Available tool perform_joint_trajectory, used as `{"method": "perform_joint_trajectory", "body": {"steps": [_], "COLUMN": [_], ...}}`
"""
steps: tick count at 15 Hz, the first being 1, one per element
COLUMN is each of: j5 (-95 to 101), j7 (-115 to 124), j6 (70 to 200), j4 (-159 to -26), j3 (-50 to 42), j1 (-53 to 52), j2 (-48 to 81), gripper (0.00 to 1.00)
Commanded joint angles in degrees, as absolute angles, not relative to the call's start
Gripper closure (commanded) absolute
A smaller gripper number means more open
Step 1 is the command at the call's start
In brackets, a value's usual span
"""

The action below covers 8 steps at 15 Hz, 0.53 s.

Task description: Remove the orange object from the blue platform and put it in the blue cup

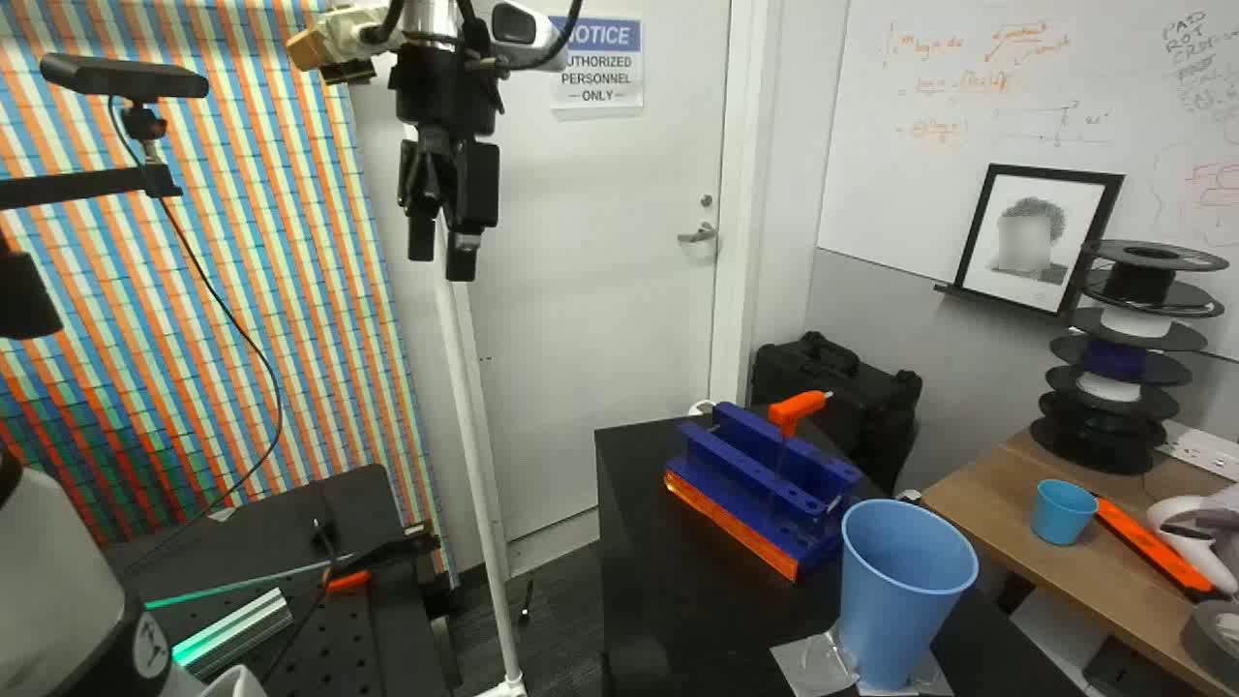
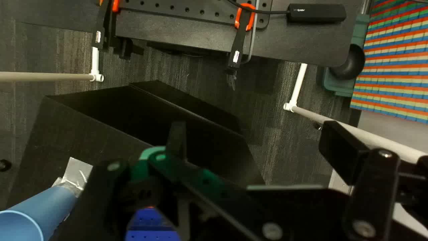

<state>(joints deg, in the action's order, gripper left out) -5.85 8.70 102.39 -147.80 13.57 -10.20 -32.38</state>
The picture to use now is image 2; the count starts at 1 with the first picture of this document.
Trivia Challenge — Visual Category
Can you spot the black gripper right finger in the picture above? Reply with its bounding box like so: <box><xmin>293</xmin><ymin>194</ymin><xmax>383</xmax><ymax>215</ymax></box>
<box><xmin>343</xmin><ymin>149</ymin><xmax>402</xmax><ymax>241</ymax></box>

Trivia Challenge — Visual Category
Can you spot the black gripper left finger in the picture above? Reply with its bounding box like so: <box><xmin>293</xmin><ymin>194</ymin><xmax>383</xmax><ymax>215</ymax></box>
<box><xmin>57</xmin><ymin>158</ymin><xmax>136</xmax><ymax>241</ymax></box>

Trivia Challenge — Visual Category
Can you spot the blue stepped platform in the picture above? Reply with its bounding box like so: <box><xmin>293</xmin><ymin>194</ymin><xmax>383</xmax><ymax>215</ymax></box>
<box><xmin>125</xmin><ymin>206</ymin><xmax>182</xmax><ymax>241</ymax></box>

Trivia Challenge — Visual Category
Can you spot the blue plastic cup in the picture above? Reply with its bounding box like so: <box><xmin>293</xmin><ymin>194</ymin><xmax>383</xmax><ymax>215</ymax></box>
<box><xmin>0</xmin><ymin>181</ymin><xmax>83</xmax><ymax>241</ymax></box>

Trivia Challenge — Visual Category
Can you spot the silver tape piece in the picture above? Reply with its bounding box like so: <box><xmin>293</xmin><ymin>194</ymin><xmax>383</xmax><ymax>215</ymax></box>
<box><xmin>53</xmin><ymin>155</ymin><xmax>94</xmax><ymax>193</ymax></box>

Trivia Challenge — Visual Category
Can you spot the black cabinet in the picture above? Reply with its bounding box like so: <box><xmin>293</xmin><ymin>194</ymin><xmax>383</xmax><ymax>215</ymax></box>
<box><xmin>7</xmin><ymin>79</ymin><xmax>265</xmax><ymax>207</ymax></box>

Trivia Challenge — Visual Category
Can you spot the thin white pole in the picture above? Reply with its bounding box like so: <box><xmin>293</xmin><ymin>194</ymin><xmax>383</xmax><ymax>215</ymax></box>
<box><xmin>283</xmin><ymin>61</ymin><xmax>428</xmax><ymax>165</ymax></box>

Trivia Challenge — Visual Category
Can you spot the thick white pole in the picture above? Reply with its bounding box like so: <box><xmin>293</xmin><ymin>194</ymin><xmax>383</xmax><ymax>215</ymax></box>
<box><xmin>0</xmin><ymin>31</ymin><xmax>107</xmax><ymax>86</ymax></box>

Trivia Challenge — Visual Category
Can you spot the black caster wheel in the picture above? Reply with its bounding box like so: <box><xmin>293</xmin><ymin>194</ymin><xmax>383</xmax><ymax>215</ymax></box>
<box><xmin>329</xmin><ymin>43</ymin><xmax>367</xmax><ymax>80</ymax></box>

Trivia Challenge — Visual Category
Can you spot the colourful striped rug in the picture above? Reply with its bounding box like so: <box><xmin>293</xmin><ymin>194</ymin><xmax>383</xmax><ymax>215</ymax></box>
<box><xmin>350</xmin><ymin>0</ymin><xmax>428</xmax><ymax>124</ymax></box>

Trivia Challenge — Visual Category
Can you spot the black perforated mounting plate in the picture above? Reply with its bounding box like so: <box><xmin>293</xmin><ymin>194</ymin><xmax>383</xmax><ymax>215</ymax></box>
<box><xmin>95</xmin><ymin>0</ymin><xmax>367</xmax><ymax>70</ymax></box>

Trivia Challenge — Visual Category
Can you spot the orange black bar clamp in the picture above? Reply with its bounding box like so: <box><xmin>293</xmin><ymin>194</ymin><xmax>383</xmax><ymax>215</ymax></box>
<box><xmin>224</xmin><ymin>1</ymin><xmax>260</xmax><ymax>91</ymax></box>
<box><xmin>98</xmin><ymin>0</ymin><xmax>123</xmax><ymax>45</ymax></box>

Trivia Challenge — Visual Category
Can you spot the black power brick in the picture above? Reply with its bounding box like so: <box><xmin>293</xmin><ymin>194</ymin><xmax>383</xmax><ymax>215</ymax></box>
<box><xmin>285</xmin><ymin>3</ymin><xmax>348</xmax><ymax>25</ymax></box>

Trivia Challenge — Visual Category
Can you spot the black camera on pole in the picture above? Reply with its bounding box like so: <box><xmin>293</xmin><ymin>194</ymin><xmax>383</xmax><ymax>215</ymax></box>
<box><xmin>317</xmin><ymin>119</ymin><xmax>372</xmax><ymax>185</ymax></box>

